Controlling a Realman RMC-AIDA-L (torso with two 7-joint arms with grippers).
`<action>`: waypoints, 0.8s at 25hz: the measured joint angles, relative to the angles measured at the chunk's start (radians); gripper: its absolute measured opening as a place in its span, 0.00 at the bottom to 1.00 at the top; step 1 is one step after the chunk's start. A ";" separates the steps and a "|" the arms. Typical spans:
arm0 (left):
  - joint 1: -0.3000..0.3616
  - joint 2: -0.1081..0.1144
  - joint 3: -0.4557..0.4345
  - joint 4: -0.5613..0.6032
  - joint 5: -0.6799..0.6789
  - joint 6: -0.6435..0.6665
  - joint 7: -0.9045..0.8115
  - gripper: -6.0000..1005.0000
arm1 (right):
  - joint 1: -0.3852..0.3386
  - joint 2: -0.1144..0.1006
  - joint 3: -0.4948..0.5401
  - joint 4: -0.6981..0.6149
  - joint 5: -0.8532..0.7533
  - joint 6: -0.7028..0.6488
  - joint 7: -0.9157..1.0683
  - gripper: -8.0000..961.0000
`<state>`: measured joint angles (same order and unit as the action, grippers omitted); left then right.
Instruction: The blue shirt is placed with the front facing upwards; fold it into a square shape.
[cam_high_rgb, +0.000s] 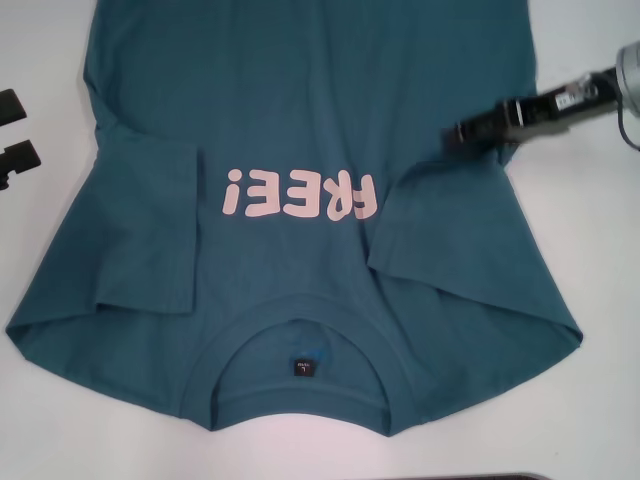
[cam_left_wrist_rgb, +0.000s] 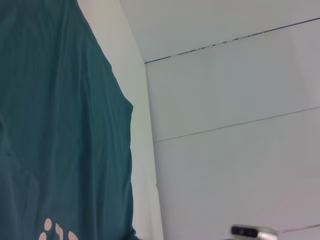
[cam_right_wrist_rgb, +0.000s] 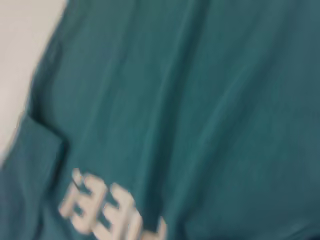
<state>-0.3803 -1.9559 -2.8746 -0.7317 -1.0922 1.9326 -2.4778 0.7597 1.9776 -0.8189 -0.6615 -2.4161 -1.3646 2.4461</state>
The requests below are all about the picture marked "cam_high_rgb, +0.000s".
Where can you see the teal blue printed t-shirt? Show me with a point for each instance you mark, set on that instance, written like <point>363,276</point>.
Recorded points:
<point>310,115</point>

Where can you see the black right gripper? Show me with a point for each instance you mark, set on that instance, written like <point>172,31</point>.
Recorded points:
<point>550,107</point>

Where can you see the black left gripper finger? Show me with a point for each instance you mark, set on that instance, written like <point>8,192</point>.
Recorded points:
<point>11,105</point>
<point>20,157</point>

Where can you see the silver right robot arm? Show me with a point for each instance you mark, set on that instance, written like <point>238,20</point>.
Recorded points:
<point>630,70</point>

